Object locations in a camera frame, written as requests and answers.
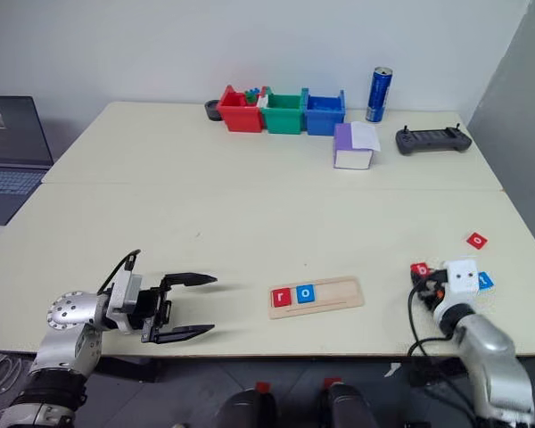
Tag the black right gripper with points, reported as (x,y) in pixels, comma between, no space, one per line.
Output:
(434,285)

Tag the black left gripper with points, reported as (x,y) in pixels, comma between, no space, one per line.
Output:
(153,307)

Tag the red letter block b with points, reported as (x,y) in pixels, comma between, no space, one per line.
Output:
(421,269)

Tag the blue letter block t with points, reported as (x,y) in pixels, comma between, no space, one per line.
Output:
(486,281)

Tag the red letter block o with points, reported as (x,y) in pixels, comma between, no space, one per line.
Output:
(477,240)

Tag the wooden letter tray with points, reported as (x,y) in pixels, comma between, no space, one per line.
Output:
(334,296)

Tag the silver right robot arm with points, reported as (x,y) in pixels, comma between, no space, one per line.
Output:
(490,352)

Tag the red letter block r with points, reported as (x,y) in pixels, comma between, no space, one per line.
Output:
(282,298)

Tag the blue letter block o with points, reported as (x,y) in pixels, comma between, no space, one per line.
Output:
(306,294)

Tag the white paper scrap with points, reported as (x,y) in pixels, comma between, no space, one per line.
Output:
(392,369)

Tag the red tape piece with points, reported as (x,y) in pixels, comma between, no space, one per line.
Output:
(332,382)
(263,387)

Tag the dark rounded shape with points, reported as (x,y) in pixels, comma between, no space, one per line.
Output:
(348,405)
(245,408)

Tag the dark grey handheld controller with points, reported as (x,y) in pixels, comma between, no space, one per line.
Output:
(432,140)

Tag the purple and white box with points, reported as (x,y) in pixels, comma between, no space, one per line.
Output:
(350,151)

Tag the white paper sheet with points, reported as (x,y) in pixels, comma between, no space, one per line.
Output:
(365,136)

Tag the blue plastic bin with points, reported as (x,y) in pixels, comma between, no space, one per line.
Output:
(323,119)

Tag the blue drink can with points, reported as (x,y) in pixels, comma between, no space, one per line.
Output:
(379,96)

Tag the black round holder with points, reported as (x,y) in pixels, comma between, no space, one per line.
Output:
(211,111)

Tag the red plastic bin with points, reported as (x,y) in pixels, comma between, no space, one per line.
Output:
(241,116)

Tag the green plastic bin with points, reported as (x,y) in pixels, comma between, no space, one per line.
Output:
(283,117)

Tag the small white object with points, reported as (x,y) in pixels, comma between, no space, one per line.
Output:
(262,101)

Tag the green toy brick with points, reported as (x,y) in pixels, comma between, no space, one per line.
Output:
(251,97)

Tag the blue toy brick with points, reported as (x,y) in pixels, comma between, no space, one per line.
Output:
(258,90)

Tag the grey laptop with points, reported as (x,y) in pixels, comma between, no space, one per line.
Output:
(9,151)

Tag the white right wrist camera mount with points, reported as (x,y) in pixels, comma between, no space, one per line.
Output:
(463,276)

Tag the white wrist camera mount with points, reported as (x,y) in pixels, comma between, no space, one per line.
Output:
(125,296)
(463,276)

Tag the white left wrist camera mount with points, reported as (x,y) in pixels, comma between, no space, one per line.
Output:
(125,296)

